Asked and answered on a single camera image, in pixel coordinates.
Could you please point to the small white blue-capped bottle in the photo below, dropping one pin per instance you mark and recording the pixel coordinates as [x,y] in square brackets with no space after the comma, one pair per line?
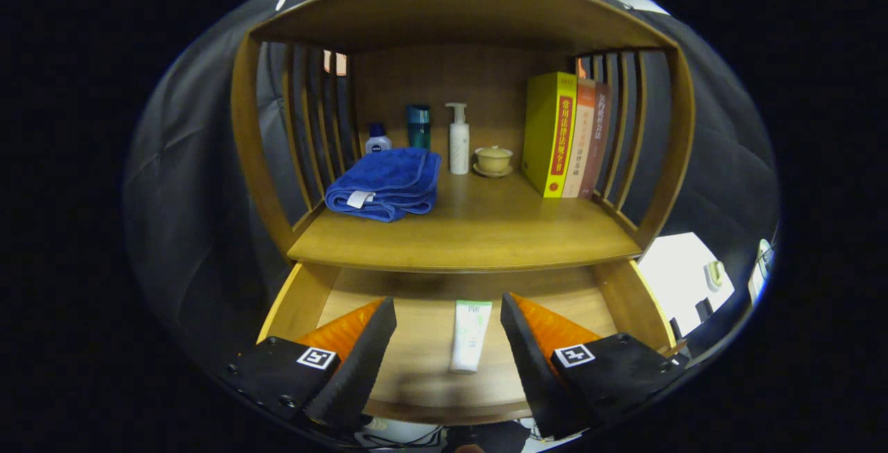
[378,142]

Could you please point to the blue folded towel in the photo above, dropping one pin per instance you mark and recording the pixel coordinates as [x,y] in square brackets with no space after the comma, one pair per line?
[388,182]

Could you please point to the wooden drawer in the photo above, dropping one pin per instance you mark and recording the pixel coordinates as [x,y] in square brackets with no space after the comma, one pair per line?
[416,342]

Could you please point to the white pump bottle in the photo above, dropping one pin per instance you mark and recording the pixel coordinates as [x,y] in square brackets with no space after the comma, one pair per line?
[458,148]

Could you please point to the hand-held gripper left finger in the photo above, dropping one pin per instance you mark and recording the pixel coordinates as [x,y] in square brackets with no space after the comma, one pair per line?
[361,370]

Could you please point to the beige lidded tea bowl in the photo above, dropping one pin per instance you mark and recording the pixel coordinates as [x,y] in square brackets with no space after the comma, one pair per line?
[493,160]

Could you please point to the white green cosmetic tube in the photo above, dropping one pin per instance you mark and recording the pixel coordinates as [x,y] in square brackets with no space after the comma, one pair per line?
[470,335]

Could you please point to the teal bottle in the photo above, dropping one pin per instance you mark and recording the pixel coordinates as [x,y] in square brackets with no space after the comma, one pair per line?
[418,127]

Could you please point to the orange white book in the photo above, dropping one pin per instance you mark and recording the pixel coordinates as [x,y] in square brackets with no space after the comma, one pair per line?
[581,141]

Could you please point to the white side cabinet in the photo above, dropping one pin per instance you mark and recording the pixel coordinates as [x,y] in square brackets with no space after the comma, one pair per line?
[676,272]

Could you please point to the wooden cabinet with slatted shelf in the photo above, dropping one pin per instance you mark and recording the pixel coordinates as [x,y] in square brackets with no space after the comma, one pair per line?
[451,9]

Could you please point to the brown book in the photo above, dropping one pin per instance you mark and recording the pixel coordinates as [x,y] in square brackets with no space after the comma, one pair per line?
[598,141]

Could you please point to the yellow book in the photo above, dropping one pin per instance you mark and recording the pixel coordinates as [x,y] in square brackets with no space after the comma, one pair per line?
[541,134]

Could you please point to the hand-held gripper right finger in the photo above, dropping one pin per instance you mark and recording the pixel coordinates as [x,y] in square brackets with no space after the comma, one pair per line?
[534,370]

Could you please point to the wooden countertop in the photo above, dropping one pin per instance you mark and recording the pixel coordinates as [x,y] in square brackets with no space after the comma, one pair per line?
[485,231]

